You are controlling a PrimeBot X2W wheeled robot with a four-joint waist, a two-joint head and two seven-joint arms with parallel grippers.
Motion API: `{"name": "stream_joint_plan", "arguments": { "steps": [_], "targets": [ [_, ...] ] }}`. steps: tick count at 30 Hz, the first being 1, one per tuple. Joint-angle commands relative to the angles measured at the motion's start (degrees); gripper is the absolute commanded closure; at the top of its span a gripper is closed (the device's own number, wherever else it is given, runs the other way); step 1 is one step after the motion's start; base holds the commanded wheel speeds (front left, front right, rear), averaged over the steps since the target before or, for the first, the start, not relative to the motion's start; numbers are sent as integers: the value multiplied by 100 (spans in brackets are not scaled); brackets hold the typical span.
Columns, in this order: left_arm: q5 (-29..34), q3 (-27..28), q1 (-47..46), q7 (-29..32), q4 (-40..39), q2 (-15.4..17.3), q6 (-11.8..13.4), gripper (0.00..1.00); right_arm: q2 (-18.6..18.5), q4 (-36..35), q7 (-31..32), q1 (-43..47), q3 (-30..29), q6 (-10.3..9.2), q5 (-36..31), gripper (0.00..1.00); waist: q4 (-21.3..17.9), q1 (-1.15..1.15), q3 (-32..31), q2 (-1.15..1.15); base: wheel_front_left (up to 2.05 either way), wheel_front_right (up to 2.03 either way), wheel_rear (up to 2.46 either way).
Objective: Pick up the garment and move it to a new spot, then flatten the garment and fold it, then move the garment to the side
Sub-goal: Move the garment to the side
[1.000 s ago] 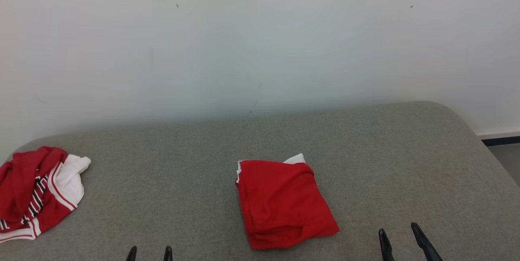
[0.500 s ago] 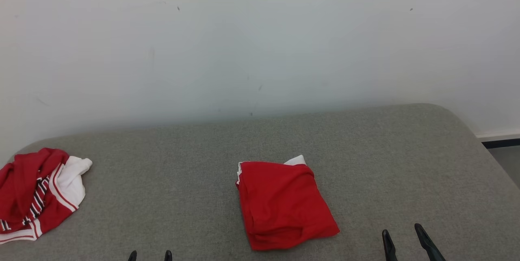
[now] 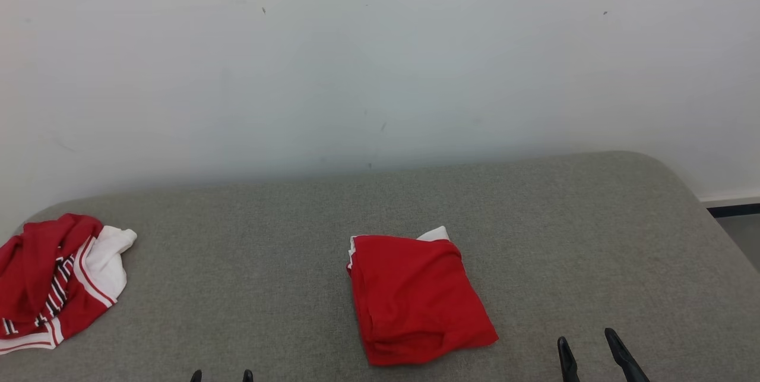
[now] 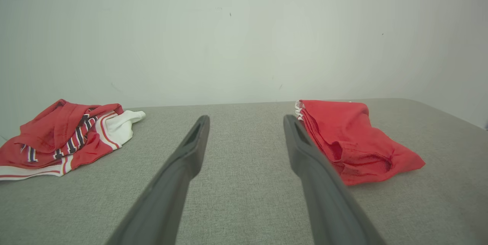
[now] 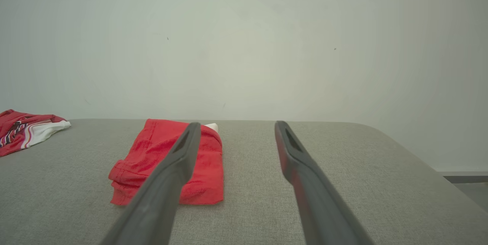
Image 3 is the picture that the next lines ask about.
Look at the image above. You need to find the dark skirting board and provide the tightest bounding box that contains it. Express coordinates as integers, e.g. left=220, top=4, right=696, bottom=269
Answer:
left=707, top=204, right=760, bottom=218

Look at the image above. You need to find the red white numbered jersey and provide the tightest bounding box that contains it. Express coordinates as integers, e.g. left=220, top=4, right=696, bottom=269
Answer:
left=0, top=213, right=138, bottom=355

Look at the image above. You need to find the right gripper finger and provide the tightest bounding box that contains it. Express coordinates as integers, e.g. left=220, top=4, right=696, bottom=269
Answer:
left=604, top=328, right=652, bottom=382
left=557, top=337, right=581, bottom=382

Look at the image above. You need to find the plain red garment white hem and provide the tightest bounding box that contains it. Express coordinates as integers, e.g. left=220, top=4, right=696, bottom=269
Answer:
left=346, top=226, right=499, bottom=367

